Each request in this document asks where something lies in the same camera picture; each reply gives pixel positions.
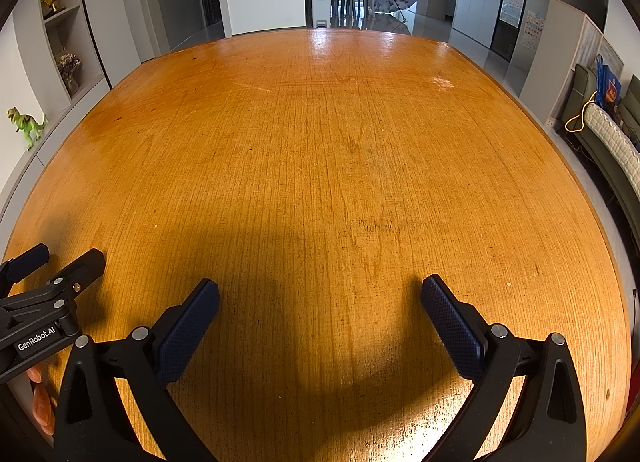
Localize white quilted cushion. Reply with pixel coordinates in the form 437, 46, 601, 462
585, 102, 640, 183

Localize white shelf cabinet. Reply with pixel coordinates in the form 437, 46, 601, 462
0, 0, 116, 237

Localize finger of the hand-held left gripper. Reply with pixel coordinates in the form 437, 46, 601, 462
45, 248, 107, 313
0, 244, 51, 300

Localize person's left hand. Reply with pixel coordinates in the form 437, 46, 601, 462
25, 367, 56, 435

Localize white pedal bin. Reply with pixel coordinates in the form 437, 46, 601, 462
310, 0, 333, 28

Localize green toy dinosaur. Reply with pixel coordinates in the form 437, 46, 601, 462
6, 106, 47, 151

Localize wall chart poster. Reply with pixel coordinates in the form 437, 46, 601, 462
520, 10, 545, 50

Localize green sofa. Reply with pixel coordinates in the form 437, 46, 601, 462
562, 64, 640, 243

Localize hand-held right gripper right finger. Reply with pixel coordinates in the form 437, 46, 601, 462
420, 274, 588, 462

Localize yellow cable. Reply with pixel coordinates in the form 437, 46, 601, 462
565, 100, 598, 133

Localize dried flowers in vase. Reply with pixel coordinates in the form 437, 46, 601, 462
54, 46, 82, 97

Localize blue shopping bag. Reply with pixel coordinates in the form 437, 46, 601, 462
595, 56, 623, 110

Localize white folding panel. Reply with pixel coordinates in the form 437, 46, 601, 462
519, 0, 626, 125

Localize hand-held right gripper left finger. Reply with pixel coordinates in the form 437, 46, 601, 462
52, 278, 231, 462

